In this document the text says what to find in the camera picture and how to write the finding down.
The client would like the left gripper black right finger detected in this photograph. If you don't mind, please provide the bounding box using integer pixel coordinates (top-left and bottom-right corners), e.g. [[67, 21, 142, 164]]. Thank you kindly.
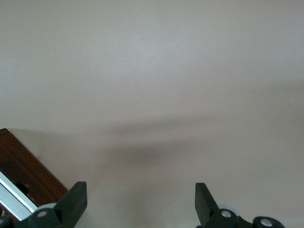
[[195, 182, 285, 228]]

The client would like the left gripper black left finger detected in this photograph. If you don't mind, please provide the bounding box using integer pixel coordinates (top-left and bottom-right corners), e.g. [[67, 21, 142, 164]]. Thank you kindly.
[[0, 181, 88, 228]]

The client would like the dark brown wooden base board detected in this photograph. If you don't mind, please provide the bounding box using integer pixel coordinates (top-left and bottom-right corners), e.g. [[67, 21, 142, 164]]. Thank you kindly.
[[0, 128, 69, 209]]

